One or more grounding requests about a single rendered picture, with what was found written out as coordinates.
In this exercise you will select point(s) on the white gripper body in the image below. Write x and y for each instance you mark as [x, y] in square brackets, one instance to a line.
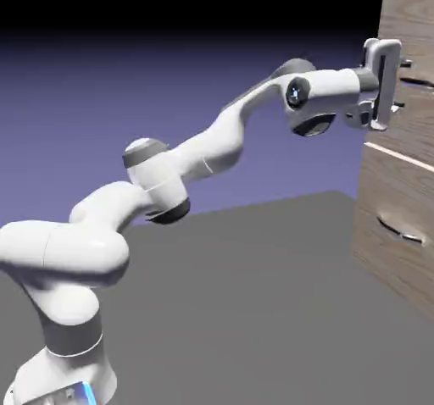
[387, 83]

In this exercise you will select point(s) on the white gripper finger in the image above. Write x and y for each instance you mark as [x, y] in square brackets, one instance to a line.
[405, 63]
[397, 106]

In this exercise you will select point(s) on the light wood cabinet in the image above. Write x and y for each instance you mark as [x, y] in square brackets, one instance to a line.
[403, 181]

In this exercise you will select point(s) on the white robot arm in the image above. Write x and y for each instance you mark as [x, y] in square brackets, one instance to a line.
[190, 161]

